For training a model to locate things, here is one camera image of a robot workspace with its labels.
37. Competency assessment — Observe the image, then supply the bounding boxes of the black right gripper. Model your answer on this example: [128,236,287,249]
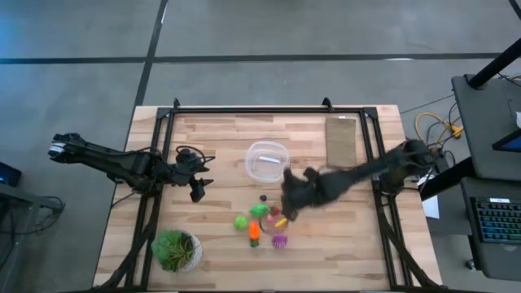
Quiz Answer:
[281,167,333,223]

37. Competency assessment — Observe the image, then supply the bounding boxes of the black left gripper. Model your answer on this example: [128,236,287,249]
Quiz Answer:
[173,155,217,203]

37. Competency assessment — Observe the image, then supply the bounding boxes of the clear plastic tupperware container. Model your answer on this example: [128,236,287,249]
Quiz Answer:
[244,140,291,184]

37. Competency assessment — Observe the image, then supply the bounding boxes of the green toy pepper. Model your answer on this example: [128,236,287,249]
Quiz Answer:
[248,203,270,219]

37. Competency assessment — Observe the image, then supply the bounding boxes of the orange toy carrot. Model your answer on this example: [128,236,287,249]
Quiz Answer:
[248,221,261,248]

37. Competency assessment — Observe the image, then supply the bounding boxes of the brown rectangular mat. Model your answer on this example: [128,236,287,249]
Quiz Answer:
[325,116,358,168]

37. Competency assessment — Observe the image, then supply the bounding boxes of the green plant in white pot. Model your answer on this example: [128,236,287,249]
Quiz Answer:
[151,229,204,273]

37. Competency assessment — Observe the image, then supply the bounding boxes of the white paper sheet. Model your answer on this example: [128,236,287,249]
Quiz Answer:
[422,194,441,220]

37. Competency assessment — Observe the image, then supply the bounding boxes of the black diagonal beam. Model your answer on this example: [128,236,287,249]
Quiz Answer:
[418,157,477,201]

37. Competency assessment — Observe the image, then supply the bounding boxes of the grey metal stand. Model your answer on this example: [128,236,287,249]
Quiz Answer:
[0,181,62,293]

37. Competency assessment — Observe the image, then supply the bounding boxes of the dark device with blue light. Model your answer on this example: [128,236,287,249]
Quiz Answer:
[0,161,23,188]

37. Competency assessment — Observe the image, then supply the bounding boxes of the black backlit keyboard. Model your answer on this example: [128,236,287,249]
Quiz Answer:
[471,196,521,245]

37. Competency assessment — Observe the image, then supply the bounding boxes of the tablet with blue screen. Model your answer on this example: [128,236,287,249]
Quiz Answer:
[491,129,521,154]

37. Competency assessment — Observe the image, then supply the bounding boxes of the black pole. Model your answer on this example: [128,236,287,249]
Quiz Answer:
[466,37,521,90]

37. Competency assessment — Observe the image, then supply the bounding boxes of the black aluminium table frame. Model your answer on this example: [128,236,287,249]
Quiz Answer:
[93,97,449,293]

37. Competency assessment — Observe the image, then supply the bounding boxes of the yellow cable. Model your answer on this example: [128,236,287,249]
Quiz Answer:
[414,112,465,144]

